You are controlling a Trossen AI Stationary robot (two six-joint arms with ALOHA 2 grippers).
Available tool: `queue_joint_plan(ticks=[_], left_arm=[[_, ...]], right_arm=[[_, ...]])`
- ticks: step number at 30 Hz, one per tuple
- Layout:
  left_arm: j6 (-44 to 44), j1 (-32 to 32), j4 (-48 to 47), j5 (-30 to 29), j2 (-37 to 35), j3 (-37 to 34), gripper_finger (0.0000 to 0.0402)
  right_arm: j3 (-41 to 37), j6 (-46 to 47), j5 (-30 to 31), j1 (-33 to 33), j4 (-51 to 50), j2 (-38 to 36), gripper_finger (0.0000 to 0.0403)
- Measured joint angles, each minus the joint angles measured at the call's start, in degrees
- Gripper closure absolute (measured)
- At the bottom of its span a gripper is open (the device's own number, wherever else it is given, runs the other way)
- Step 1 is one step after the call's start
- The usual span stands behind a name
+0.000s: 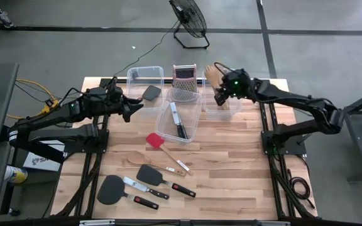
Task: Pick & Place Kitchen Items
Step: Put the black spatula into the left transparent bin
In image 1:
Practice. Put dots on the small black caster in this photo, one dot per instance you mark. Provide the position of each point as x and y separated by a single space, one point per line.
14 212

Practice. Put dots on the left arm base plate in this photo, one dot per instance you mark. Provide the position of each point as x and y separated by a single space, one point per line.
83 149

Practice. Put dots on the wooden spoon with white label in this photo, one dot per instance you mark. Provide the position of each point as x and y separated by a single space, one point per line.
138 155

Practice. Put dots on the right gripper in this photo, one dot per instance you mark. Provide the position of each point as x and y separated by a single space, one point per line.
239 84

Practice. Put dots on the silver bracket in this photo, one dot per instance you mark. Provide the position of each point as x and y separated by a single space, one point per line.
272 223
97 222

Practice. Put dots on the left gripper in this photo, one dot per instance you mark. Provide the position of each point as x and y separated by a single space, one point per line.
116 102

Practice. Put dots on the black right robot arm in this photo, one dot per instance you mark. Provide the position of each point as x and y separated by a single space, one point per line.
294 100

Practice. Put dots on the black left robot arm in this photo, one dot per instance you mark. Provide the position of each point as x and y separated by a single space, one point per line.
52 114

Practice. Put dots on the black round turner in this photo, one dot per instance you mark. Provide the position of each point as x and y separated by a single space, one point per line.
110 190

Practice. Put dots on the black diagonal beam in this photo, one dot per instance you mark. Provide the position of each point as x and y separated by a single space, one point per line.
42 152

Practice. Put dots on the yellow plug block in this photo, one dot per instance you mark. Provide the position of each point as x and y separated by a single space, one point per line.
47 109

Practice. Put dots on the black floor fan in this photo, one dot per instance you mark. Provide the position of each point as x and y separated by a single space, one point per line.
188 15

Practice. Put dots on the clear plastic bin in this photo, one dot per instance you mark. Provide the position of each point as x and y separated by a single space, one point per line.
163 125
231 113
137 94

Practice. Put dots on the black square turner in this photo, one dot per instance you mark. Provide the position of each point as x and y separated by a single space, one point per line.
149 174
151 93

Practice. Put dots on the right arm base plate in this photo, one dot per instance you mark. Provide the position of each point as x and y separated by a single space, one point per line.
297 147

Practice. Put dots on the yellow blue spray can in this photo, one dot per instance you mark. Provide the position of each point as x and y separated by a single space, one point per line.
16 175

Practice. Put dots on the metal box grater pink trim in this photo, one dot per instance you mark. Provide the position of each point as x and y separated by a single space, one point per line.
184 84

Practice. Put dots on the black metal stand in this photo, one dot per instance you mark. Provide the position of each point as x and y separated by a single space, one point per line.
361 144

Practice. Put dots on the black aluminium table frame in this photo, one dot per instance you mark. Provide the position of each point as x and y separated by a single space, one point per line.
104 83

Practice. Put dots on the white printed paper box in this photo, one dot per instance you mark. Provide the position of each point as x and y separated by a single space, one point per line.
39 161

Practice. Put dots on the person's shoe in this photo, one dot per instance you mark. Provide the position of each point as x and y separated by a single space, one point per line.
3 19

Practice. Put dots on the wooden spork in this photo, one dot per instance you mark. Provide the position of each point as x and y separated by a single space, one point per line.
214 73

